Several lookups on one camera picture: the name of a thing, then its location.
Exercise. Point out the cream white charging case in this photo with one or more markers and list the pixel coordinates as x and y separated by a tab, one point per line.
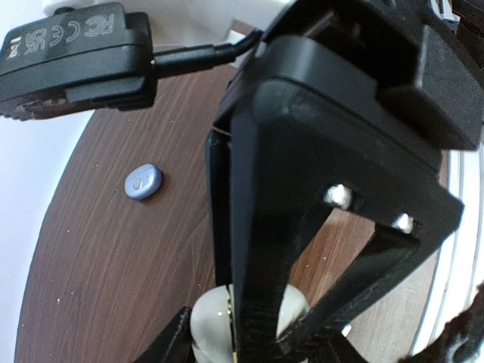
225	330

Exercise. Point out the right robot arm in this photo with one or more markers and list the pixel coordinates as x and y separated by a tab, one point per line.
170	19

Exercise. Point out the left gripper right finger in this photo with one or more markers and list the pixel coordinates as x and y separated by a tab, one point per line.
328	344

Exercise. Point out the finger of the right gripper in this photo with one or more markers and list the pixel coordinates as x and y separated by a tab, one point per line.
218	173
296	154

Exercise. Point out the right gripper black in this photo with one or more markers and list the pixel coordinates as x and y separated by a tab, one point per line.
381	58

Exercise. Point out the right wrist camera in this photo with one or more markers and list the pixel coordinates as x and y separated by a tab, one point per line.
92	58

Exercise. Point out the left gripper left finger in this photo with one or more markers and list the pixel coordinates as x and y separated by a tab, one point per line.
173	344

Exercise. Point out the lavender earbud charging case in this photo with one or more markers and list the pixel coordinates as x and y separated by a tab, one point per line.
143	182

